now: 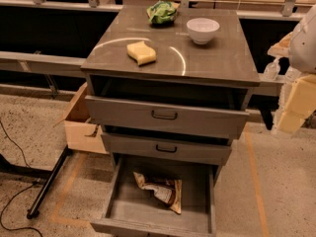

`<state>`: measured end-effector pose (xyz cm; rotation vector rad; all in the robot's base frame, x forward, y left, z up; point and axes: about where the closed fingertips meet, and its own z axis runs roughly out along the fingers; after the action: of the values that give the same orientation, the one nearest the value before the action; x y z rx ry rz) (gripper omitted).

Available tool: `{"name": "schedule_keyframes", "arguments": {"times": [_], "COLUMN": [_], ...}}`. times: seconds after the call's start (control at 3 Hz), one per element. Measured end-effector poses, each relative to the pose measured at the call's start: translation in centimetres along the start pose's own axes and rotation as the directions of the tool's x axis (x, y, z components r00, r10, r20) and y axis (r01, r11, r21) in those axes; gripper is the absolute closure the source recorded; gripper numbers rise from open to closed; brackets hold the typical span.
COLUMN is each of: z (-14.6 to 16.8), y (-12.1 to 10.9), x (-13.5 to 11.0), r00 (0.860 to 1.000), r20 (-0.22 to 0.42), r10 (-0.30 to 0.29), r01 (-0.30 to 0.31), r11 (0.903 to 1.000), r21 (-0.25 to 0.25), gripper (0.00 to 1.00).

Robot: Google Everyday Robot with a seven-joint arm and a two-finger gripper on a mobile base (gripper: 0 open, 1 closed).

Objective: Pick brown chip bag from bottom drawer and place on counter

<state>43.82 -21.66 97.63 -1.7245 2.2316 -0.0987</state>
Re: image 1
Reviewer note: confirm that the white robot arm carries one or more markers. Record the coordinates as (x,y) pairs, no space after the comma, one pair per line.
(306,28)

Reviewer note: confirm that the yellow sponge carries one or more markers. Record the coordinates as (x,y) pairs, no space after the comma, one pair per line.
(141,52)

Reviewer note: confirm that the grey metal rail shelf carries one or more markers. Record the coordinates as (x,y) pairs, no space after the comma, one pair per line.
(41,64)

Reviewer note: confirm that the bottom grey drawer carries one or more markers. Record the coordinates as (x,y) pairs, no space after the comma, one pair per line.
(133,212)

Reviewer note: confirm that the grey drawer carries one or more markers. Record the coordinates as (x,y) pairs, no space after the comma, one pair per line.
(133,212)
(167,118)
(178,150)

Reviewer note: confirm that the white bowl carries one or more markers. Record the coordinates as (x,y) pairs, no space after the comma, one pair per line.
(202,30)

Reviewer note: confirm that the middle grey drawer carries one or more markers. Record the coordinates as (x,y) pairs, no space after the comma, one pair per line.
(178,150)

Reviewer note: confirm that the top grey drawer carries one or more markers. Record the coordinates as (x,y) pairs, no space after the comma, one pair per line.
(167,118)

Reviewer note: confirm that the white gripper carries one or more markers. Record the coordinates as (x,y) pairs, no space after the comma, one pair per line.
(304,48)

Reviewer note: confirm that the grey drawer cabinet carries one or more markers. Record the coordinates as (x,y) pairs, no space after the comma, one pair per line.
(220,74)

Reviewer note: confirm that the left clear sanitizer bottle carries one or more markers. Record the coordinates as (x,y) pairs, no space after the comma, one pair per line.
(272,70)

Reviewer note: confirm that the cardboard box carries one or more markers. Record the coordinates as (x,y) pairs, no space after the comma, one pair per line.
(81,134)

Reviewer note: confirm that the brown chip bag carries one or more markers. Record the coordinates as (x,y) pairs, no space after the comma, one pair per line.
(169,191)

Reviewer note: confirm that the black stand leg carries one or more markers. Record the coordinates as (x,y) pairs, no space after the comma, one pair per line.
(33,211)

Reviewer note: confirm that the green chip bag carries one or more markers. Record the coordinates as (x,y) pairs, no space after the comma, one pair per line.
(162,12)

